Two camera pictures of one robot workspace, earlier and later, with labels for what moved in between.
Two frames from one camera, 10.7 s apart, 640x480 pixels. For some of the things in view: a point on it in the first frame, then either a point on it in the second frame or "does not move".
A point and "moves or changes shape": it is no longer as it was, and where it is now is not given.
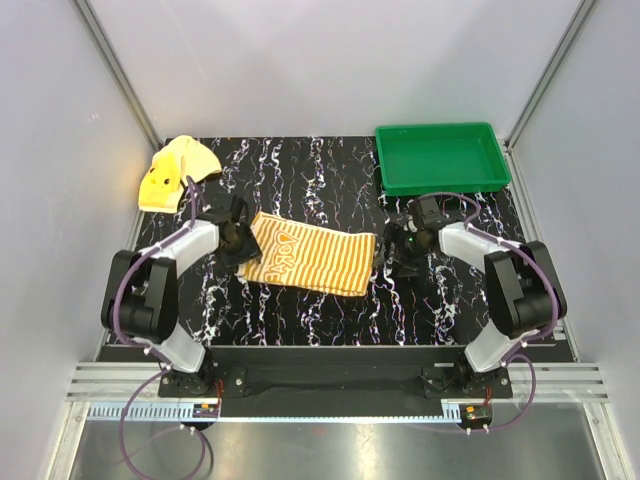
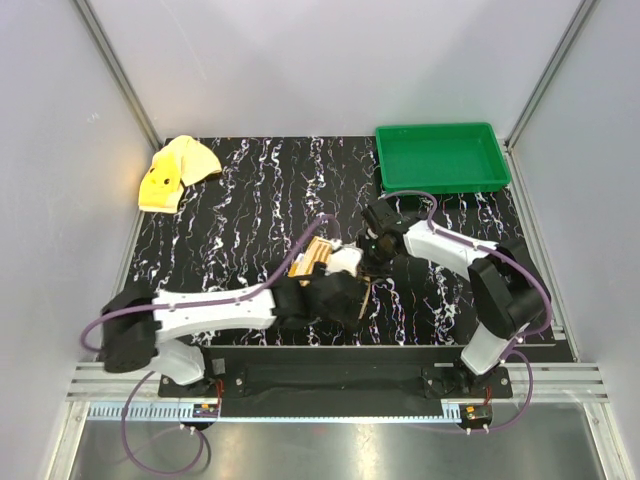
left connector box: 205,411 does not move
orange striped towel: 309,256 moves or changes shape
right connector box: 475,415 does not move
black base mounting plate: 334,380 does not move
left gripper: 250,249 → 348,314
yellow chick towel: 178,163 does not move
